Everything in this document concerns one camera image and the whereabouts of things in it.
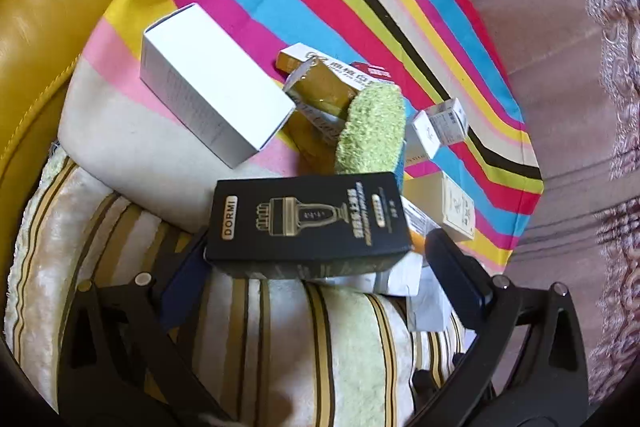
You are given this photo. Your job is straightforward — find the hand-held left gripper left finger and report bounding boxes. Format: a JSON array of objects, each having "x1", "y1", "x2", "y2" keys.
[{"x1": 56, "y1": 227, "x2": 236, "y2": 427}]

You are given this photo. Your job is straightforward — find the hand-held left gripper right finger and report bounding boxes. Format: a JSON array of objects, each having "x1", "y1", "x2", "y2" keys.
[{"x1": 414, "y1": 228, "x2": 592, "y2": 427}]

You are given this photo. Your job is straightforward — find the black box with gold print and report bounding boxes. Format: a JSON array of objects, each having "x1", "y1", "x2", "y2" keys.
[{"x1": 205, "y1": 172, "x2": 414, "y2": 281}]

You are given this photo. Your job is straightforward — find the white gold carton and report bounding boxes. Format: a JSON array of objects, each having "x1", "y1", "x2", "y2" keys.
[{"x1": 275, "y1": 43, "x2": 396, "y2": 108}]

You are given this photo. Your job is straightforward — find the cream box with figure print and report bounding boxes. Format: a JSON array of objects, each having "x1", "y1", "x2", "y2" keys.
[{"x1": 402, "y1": 172, "x2": 477, "y2": 241}]

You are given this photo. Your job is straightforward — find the beige striped plush cushion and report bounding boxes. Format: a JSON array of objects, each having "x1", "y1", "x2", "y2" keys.
[{"x1": 5, "y1": 147, "x2": 481, "y2": 427}]

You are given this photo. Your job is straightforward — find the white barcode box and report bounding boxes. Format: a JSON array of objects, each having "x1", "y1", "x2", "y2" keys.
[{"x1": 412, "y1": 97, "x2": 469, "y2": 161}]

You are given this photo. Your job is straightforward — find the fuzzy green sponge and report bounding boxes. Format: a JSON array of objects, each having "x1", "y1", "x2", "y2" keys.
[{"x1": 335, "y1": 84, "x2": 407, "y2": 178}]

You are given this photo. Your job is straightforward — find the large white box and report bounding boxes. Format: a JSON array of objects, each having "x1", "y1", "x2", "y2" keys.
[{"x1": 140, "y1": 3, "x2": 297, "y2": 168}]

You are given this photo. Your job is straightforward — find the yellow leather sofa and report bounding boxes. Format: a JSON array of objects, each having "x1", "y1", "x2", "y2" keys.
[{"x1": 0, "y1": 0, "x2": 226, "y2": 202}]

